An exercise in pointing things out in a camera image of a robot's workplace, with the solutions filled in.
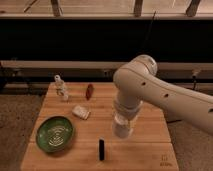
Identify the red oblong object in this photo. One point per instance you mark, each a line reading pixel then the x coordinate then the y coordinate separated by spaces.
pixel 89 91

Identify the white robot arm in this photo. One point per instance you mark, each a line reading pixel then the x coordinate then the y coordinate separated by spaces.
pixel 136 81

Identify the black eraser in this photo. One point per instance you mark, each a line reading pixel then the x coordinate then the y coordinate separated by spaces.
pixel 101 150

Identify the white rectangular packet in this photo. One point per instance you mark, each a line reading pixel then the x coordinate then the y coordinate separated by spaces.
pixel 81 112

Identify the small clear plastic bottle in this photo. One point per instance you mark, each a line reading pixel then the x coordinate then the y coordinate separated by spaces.
pixel 61 88

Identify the green patterned bowl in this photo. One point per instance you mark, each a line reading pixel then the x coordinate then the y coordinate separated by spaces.
pixel 54 134

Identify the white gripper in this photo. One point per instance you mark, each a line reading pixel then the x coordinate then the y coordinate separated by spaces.
pixel 123 124

